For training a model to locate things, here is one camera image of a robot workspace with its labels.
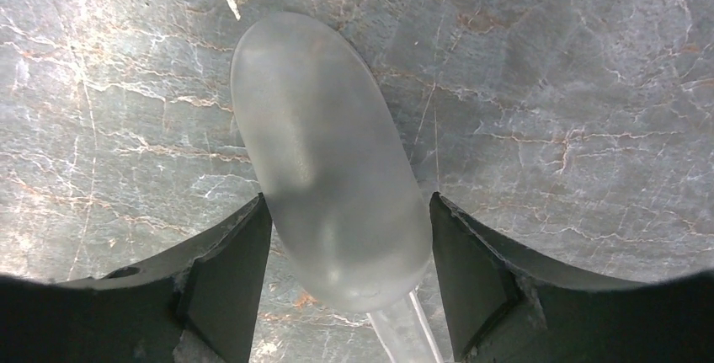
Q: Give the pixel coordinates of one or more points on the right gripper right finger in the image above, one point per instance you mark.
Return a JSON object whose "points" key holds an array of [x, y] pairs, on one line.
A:
{"points": [[506, 302]]}

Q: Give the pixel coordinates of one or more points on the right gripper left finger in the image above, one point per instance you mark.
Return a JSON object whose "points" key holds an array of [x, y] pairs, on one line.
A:
{"points": [[206, 288]]}

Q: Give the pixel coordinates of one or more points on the clear plastic scoop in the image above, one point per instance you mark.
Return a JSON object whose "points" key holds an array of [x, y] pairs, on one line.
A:
{"points": [[335, 176]]}

